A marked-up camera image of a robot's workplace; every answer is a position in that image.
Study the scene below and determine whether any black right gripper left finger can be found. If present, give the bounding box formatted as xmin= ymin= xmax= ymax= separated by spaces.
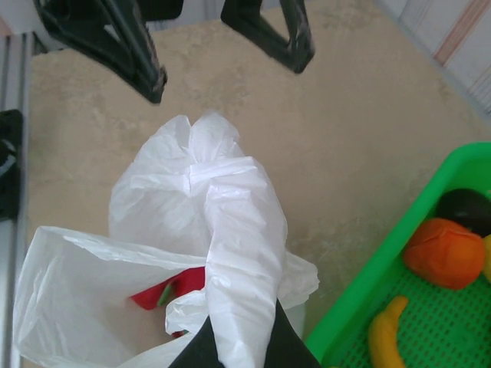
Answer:
xmin=168 ymin=314 xmax=228 ymax=368

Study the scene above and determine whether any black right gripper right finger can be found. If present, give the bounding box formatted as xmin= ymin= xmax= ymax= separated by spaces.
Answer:
xmin=263 ymin=300 xmax=322 ymax=368

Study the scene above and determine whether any pink fake dragon fruit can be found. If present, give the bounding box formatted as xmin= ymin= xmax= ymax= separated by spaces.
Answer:
xmin=129 ymin=267 xmax=208 ymax=339

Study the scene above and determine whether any white plastic bag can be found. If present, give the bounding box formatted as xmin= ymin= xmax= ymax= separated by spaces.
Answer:
xmin=13 ymin=110 xmax=321 ymax=368

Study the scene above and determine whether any large orange fake fruit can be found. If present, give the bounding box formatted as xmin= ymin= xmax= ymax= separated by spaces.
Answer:
xmin=402 ymin=217 xmax=486 ymax=291

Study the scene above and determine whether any yellow fake lemon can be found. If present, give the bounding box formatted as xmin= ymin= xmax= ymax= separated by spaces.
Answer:
xmin=480 ymin=233 xmax=491 ymax=284

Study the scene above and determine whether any black fake fruit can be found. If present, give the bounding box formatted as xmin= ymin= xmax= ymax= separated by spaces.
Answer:
xmin=435 ymin=187 xmax=491 ymax=238

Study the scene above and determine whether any single curved yellow banana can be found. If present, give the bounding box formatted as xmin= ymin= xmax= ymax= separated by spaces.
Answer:
xmin=367 ymin=294 xmax=409 ymax=368

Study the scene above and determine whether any green plastic basket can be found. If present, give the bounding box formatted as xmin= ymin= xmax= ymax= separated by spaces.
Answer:
xmin=305 ymin=141 xmax=491 ymax=368

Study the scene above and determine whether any aluminium mounting rail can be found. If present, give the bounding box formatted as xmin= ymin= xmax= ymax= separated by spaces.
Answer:
xmin=0 ymin=32 xmax=38 ymax=368

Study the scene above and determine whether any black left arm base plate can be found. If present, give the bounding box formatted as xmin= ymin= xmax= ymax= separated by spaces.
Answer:
xmin=0 ymin=109 xmax=25 ymax=223

